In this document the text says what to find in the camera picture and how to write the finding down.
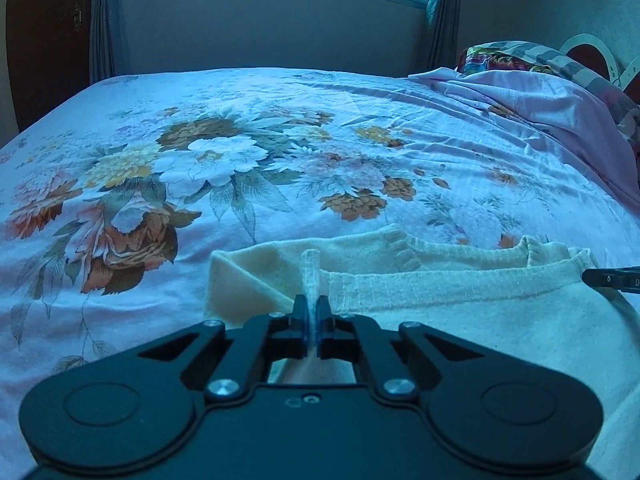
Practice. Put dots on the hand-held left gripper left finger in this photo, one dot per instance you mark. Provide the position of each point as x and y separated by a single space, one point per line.
300 318

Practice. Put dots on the striped floral pillow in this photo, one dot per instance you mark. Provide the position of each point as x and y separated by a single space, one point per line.
525 57

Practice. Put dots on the red and white headboard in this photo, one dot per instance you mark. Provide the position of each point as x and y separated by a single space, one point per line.
585 52

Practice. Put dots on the cream knit sweater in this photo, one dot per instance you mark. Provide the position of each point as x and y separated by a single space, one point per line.
450 300

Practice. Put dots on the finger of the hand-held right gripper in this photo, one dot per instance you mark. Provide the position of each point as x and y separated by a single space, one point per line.
612 279

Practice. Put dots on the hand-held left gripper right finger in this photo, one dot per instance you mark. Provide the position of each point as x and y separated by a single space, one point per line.
324 319

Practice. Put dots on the pink blanket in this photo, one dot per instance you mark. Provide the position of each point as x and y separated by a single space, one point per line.
540 105

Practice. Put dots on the dark wooden door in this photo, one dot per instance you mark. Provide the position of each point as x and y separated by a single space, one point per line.
45 45

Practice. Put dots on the grey curtain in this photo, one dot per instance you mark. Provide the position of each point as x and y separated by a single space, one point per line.
107 25
445 20

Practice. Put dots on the floral bed sheet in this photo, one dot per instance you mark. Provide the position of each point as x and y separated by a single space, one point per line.
150 125

